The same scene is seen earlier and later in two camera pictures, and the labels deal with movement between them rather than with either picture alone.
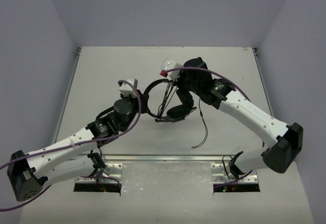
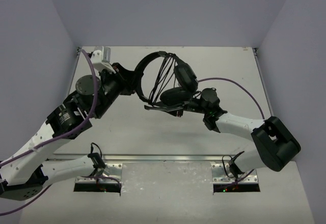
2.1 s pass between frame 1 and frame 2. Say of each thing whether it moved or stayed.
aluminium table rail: stayed
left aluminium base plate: stayed
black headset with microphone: moved
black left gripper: moved
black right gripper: moved
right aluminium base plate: stayed
